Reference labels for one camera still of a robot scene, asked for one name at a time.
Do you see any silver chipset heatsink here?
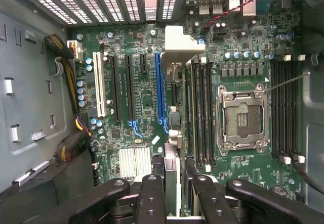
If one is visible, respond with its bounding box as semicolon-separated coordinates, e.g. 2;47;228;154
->
118;147;153;181

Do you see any black plastic shroud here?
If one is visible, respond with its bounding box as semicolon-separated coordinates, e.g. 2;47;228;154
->
0;155;97;224

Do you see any metal CPU socket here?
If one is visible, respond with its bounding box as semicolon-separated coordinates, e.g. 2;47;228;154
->
216;83;271;157

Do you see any blue expansion slot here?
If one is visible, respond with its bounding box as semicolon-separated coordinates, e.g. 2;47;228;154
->
154;52;170;133

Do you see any red black twisted wire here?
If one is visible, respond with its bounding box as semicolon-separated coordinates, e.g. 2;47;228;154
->
293;158;324;195
202;0;270;31

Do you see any thin socket locking lever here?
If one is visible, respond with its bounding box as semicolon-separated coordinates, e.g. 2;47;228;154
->
263;71;311;93

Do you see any green motherboard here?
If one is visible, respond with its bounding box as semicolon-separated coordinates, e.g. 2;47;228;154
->
70;0;306;202

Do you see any white expansion slot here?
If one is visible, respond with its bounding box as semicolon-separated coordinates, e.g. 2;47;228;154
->
92;52;107;118

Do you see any black yellow braided cable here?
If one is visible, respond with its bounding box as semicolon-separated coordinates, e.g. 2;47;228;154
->
55;115;94;163
44;33;79;115

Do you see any white power connector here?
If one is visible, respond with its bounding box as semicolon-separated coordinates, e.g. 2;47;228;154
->
66;40;84;63

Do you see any black long expansion slot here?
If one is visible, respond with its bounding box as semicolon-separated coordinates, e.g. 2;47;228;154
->
171;81;179;105
125;54;136;122
109;56;122;122

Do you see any black short expansion slot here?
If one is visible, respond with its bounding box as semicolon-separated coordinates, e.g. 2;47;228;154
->
140;54;148;74

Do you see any green RAM stick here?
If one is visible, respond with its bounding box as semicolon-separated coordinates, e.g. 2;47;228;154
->
186;62;195;165

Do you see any white cable clip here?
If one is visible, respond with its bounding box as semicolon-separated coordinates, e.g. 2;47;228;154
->
51;56;64;77

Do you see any open dark PC case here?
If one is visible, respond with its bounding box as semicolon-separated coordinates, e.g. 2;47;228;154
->
0;0;324;224

